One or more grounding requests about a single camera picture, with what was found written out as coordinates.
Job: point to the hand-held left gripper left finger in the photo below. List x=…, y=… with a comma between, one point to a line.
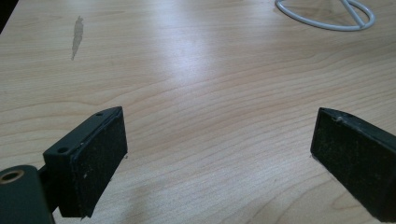
x=93, y=161

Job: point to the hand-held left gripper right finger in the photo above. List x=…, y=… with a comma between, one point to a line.
x=358, y=161

